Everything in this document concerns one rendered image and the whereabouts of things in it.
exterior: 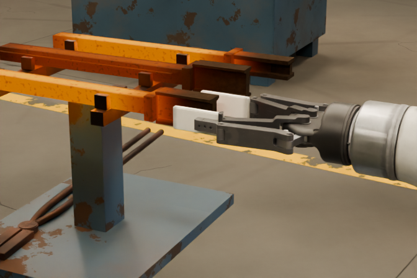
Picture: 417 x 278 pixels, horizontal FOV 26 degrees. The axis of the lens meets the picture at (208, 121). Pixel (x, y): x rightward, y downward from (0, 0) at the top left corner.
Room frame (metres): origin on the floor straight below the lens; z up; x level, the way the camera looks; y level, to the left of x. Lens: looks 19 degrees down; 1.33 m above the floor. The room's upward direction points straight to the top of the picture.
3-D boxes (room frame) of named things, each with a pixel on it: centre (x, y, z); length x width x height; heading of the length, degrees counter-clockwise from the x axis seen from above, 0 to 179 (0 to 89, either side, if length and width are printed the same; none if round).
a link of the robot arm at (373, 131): (1.01, -0.20, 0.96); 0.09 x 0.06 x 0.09; 153
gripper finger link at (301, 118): (1.05, -0.07, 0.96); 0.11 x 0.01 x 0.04; 84
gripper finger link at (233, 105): (1.15, -0.02, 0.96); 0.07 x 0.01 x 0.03; 63
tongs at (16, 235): (1.49, 0.22, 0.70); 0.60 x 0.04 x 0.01; 159
